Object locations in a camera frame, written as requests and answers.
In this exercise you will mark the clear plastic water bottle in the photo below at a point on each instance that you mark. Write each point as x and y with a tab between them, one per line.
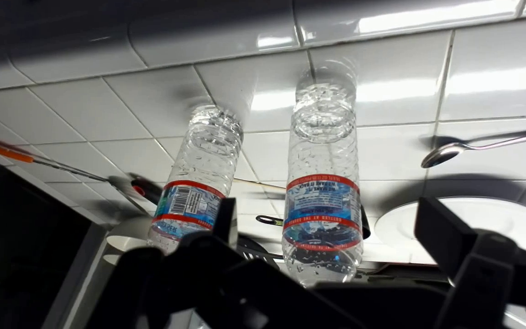
322	206
198	170

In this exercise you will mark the white round plate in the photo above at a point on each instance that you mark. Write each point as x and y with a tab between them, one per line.
494	221

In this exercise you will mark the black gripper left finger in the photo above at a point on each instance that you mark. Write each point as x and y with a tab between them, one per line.
226	219

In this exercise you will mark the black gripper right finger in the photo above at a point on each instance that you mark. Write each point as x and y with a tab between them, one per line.
447	234

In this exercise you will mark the metal spoon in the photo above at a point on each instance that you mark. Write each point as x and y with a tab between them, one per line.
443	153

